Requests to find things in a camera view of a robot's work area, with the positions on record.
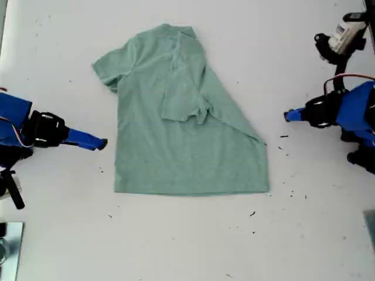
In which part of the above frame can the green t-shirt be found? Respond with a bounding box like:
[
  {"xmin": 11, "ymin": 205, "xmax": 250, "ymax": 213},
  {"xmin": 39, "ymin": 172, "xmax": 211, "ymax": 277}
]
[{"xmin": 92, "ymin": 23, "xmax": 270, "ymax": 197}]

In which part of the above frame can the dark edge bar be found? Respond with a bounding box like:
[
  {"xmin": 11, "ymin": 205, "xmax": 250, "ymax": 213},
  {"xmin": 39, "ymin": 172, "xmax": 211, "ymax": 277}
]
[{"xmin": 362, "ymin": 0, "xmax": 375, "ymax": 55}]

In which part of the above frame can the arm red white wire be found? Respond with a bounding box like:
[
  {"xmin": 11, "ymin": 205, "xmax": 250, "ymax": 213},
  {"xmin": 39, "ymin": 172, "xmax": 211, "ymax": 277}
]
[
  {"xmin": 323, "ymin": 73, "xmax": 375, "ymax": 96},
  {"xmin": 0, "ymin": 116, "xmax": 33, "ymax": 149}
]

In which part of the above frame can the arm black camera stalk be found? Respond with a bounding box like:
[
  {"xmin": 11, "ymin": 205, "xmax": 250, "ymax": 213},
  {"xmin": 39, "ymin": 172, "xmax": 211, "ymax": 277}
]
[
  {"xmin": 314, "ymin": 32, "xmax": 367, "ymax": 93},
  {"xmin": 1, "ymin": 169, "xmax": 25, "ymax": 210}
]

